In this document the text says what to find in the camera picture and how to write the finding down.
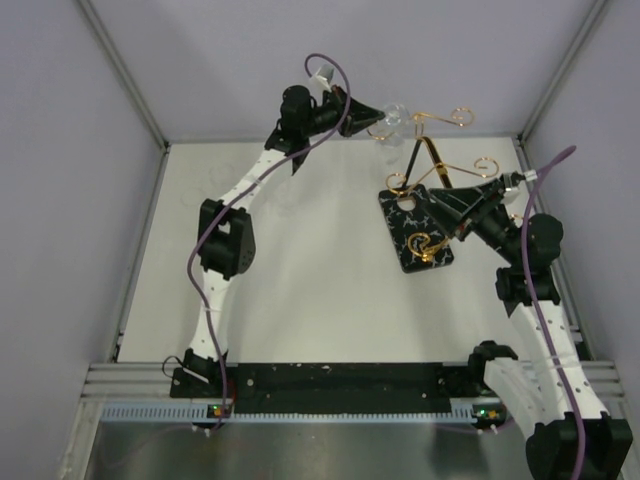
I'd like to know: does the white cable duct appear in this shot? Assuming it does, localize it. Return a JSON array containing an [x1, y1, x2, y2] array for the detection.
[[100, 398, 504, 426]]

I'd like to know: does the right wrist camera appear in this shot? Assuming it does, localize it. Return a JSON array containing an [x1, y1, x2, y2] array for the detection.
[[500, 172, 525, 203]]

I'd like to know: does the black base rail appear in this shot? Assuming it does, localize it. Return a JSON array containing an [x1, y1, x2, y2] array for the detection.
[[169, 343, 519, 416]]

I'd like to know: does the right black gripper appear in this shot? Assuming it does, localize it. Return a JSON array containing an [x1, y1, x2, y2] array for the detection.
[[421, 179, 522, 266]]

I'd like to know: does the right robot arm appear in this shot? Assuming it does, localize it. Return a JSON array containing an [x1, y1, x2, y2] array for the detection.
[[423, 172, 633, 479]]

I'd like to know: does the black marble rack base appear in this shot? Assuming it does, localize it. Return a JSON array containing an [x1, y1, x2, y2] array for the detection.
[[378, 185, 454, 274]]

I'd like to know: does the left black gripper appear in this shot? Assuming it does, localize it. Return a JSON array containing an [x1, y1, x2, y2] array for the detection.
[[299, 84, 382, 138]]

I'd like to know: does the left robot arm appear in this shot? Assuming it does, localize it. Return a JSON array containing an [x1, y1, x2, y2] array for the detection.
[[182, 85, 385, 397]]

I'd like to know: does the clear wine glass back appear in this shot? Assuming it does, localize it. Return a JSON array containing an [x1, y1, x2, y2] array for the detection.
[[273, 183, 303, 216]]

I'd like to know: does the gold wire glass rack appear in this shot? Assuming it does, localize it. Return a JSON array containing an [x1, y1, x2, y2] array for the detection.
[[367, 107, 526, 264]]

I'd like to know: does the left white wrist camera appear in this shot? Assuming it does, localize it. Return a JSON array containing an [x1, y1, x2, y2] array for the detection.
[[309, 64, 334, 92]]

